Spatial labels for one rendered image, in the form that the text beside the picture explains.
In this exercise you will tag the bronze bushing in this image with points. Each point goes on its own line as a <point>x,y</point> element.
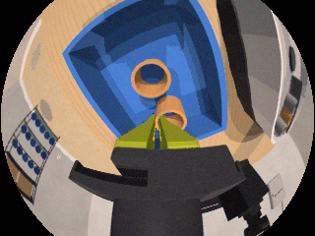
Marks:
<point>150,90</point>
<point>171,104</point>
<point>286,115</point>

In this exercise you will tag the blue crate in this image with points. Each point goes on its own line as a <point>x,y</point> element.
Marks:
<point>104,54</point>

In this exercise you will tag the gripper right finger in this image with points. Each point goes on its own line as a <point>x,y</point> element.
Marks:
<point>172,137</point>

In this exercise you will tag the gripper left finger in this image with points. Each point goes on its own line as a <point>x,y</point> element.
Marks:
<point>142,136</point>

